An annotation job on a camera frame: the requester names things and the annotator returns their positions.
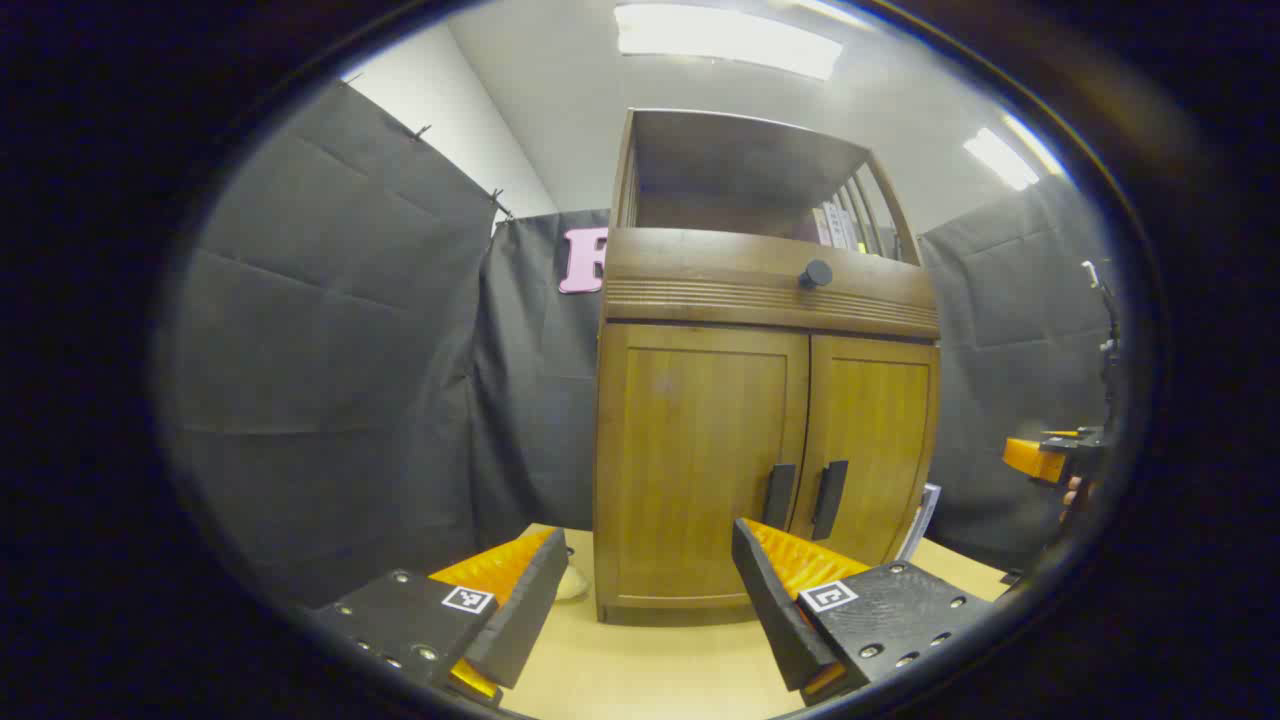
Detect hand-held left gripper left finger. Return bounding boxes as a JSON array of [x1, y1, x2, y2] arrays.
[[308, 527, 571, 707]]

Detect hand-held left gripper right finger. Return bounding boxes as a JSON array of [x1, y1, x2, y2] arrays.
[[731, 517, 993, 703]]

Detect wooden shoe cabinet door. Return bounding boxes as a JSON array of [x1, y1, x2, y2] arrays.
[[598, 322, 811, 611], [790, 335, 941, 569]]

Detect wooden double-door shoe cabinet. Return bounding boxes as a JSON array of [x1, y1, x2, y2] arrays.
[[592, 108, 942, 626]]

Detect wooden cabinet drawer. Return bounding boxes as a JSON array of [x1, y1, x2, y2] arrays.
[[603, 228, 941, 341]]

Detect blue-grey book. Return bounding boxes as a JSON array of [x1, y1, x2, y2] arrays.
[[903, 483, 942, 562]]

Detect ceiling light panel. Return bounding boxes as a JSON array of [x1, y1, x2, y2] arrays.
[[963, 127, 1043, 192], [615, 5, 843, 81]]

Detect upright white books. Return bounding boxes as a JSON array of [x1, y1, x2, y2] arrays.
[[812, 198, 869, 253]]

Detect black backdrop cloth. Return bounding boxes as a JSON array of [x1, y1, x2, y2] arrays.
[[155, 78, 1121, 611]]

